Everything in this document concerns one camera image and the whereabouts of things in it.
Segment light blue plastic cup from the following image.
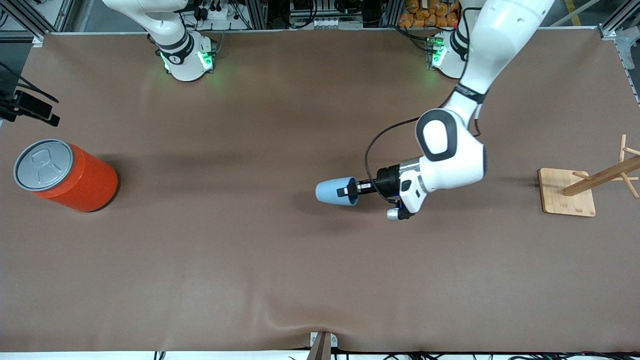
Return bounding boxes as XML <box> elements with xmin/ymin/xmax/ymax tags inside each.
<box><xmin>315</xmin><ymin>176</ymin><xmax>359</xmax><ymax>207</ymax></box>

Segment brown table mat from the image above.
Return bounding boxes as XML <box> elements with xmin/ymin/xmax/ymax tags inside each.
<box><xmin>0</xmin><ymin>27</ymin><xmax>640</xmax><ymax>353</ymax></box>

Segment orange can with silver lid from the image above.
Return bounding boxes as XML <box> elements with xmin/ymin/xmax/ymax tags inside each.
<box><xmin>13</xmin><ymin>139</ymin><xmax>119</xmax><ymax>213</ymax></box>

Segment wooden mug tree stand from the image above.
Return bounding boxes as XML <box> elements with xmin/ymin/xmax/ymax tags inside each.
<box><xmin>538</xmin><ymin>134</ymin><xmax>640</xmax><ymax>217</ymax></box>

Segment white connector strip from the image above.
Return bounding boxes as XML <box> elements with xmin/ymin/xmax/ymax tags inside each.
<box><xmin>312</xmin><ymin>17</ymin><xmax>351</xmax><ymax>30</ymax></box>

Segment orange brown lumpy objects heap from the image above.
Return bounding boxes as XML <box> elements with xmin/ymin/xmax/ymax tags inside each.
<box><xmin>398</xmin><ymin>0</ymin><xmax>461</xmax><ymax>29</ymax></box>

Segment white power strip black plugs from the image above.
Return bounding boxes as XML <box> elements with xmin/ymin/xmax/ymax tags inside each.
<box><xmin>192</xmin><ymin>0</ymin><xmax>238</xmax><ymax>21</ymax></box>

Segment aluminium frame profile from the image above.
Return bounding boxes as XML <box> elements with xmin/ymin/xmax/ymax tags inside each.
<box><xmin>599</xmin><ymin>0</ymin><xmax>640</xmax><ymax>42</ymax></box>
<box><xmin>0</xmin><ymin>0</ymin><xmax>76</xmax><ymax>47</ymax></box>

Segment metal clamp bracket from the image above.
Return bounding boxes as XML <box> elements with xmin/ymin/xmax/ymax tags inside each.
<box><xmin>307</xmin><ymin>331</ymin><xmax>339</xmax><ymax>360</ymax></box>

